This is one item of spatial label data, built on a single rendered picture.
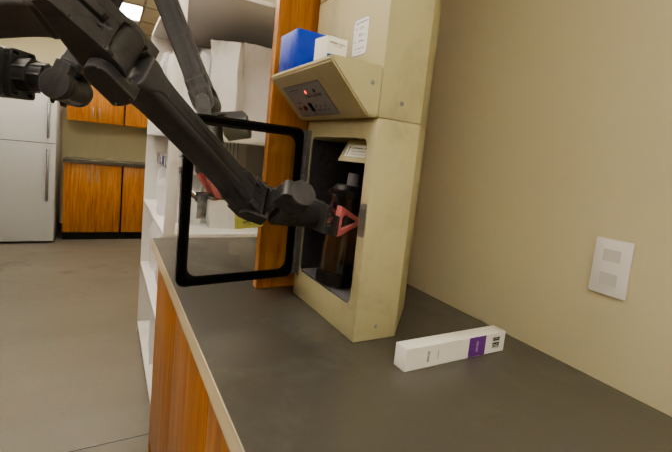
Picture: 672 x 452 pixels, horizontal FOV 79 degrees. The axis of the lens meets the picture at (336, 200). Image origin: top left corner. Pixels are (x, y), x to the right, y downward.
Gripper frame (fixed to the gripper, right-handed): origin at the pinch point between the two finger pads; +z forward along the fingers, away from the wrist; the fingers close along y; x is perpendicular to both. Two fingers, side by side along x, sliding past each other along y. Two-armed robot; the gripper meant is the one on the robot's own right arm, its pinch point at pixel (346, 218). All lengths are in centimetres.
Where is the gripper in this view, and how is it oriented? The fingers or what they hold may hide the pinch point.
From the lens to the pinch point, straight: 98.2
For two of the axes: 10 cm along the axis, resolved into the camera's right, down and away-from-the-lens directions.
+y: -5.3, -1.5, 8.3
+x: -1.6, 9.8, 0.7
